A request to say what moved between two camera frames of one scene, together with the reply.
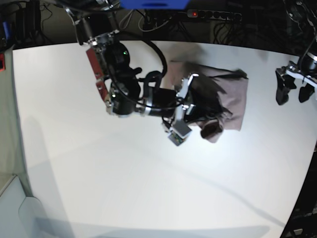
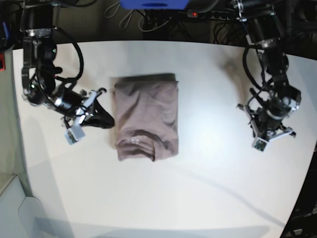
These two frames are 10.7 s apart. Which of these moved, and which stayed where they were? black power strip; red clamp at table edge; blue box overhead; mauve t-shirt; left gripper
Moved: mauve t-shirt; left gripper
Stayed: blue box overhead; red clamp at table edge; black power strip
